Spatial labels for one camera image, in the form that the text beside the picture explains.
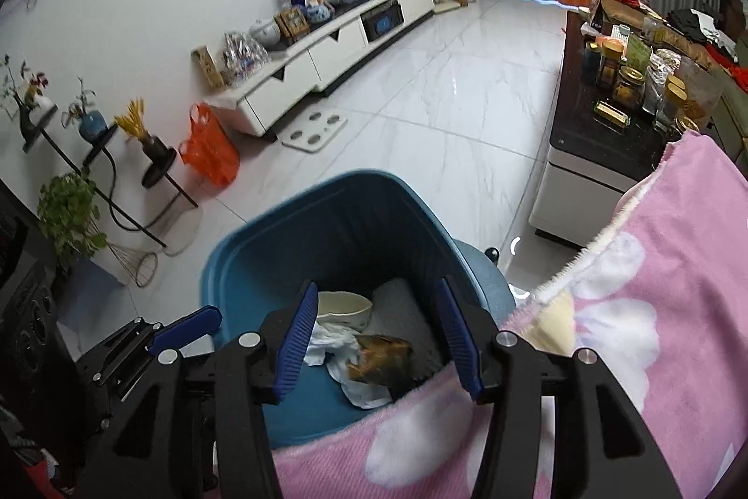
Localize green leafy plant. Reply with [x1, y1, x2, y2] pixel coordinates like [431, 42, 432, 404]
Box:
[38, 172, 109, 273]

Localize red garment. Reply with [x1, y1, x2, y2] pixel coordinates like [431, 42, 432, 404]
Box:
[710, 49, 748, 94]

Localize orange plastic bag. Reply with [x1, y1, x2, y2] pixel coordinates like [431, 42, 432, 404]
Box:
[178, 102, 242, 185]

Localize black garment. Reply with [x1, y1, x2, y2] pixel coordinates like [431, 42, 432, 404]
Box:
[669, 8, 726, 42]

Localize pink floral blanket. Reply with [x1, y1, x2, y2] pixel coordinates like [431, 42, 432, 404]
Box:
[272, 128, 748, 499]

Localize white ceramic jar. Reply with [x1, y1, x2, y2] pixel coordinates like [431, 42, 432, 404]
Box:
[249, 18, 282, 49]

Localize grey textured sheet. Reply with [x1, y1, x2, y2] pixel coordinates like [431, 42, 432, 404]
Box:
[373, 277, 446, 378]

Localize grey-blue chair seat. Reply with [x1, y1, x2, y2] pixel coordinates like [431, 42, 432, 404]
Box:
[453, 239, 517, 320]

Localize white tv cabinet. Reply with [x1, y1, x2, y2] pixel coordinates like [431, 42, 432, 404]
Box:
[207, 0, 437, 144]

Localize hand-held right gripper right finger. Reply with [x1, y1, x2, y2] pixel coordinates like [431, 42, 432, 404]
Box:
[435, 277, 682, 499]

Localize cluster of gold-lidded jars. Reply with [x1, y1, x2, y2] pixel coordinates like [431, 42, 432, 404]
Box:
[581, 0, 724, 138]

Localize gold tin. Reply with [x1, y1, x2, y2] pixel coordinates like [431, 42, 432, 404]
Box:
[593, 101, 633, 127]

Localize brown padded ottoman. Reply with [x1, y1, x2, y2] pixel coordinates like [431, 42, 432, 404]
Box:
[596, 0, 673, 33]

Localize white tissue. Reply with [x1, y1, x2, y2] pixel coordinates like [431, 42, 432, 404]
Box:
[304, 320, 394, 410]

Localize black blue-lit box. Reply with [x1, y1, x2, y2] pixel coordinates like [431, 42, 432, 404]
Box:
[360, 0, 406, 45]

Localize black pointed carton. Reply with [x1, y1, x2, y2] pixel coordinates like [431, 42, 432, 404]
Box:
[584, 0, 612, 36]

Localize gold framed picture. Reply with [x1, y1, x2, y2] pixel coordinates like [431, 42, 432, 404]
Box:
[274, 6, 311, 43]

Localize flower twigs in white pot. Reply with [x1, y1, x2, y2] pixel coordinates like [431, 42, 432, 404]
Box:
[0, 55, 60, 127]

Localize brown cardboard box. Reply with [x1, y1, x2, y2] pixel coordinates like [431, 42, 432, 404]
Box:
[721, 0, 748, 33]

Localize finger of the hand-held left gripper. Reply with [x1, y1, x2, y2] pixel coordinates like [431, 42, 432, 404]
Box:
[146, 305, 224, 360]

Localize wire whisk-shaped basket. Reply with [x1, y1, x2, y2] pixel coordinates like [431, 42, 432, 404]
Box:
[108, 242, 160, 290]

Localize cellophane gift basket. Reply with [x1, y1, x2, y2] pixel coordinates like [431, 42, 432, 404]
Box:
[221, 30, 271, 88]

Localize gold brown snack wrapper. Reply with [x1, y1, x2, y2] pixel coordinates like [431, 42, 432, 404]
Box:
[347, 334, 413, 389]

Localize blue trash bin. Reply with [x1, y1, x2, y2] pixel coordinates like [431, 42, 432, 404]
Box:
[200, 169, 504, 447]

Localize coffee table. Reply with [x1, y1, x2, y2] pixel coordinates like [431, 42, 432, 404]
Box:
[529, 5, 698, 250]

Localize white body scale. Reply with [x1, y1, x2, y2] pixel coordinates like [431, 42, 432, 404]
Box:
[281, 110, 349, 154]

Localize black speaker cabinet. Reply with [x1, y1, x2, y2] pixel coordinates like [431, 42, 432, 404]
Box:
[0, 177, 78, 499]

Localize small plant in blue pot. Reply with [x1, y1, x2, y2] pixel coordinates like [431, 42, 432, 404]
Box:
[61, 78, 107, 141]

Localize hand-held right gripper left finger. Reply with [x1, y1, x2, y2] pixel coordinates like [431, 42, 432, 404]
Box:
[76, 280, 319, 499]

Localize yellow wheat in black pot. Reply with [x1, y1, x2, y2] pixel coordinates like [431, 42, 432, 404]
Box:
[114, 97, 177, 165]

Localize clear round plate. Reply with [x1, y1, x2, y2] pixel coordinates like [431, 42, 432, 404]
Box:
[158, 203, 203, 258]

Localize black tiered plant stand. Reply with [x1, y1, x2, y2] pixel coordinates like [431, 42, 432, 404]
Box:
[17, 104, 200, 249]

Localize tall beige box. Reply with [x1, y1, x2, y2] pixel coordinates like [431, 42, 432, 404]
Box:
[192, 44, 226, 91]

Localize green packet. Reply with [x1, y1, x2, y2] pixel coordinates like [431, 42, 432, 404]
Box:
[625, 34, 653, 68]

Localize dotted paper bowl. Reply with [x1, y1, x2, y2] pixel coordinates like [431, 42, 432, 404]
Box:
[317, 291, 374, 330]

